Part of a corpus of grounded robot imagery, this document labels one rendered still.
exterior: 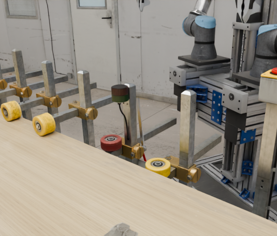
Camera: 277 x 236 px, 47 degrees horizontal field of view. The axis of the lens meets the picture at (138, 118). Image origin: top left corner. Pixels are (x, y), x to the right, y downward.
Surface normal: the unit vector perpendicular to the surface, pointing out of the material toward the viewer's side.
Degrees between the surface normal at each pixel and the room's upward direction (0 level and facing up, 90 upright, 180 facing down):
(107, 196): 0
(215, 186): 0
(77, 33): 90
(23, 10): 90
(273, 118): 90
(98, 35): 90
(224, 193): 0
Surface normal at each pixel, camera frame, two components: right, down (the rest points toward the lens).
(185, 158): -0.65, 0.29
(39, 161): -0.03, -0.93
